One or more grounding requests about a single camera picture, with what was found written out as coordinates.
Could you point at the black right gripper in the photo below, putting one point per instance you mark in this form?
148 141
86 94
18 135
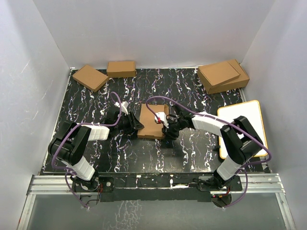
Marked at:
169 133

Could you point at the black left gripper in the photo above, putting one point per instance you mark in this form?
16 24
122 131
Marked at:
133 122

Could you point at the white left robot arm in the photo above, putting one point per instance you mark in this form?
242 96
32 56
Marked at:
71 141

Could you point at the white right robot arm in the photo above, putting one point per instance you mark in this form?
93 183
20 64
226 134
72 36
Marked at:
239 136

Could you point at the small cardboard box top right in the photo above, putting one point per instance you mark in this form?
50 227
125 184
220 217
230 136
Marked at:
217 74

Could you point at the large cardboard box bottom right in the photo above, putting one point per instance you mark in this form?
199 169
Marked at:
239 82

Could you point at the white board with yellow rim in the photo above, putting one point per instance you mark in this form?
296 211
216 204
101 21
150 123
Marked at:
250 116

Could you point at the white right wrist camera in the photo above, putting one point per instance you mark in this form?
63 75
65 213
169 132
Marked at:
160 118

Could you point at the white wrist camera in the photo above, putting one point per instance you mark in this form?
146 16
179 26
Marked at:
160 118
123 106

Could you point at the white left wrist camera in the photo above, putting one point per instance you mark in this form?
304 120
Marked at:
123 106

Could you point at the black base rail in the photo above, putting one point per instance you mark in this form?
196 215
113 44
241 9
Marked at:
161 186

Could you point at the aluminium frame rail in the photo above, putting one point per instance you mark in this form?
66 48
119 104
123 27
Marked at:
270 183

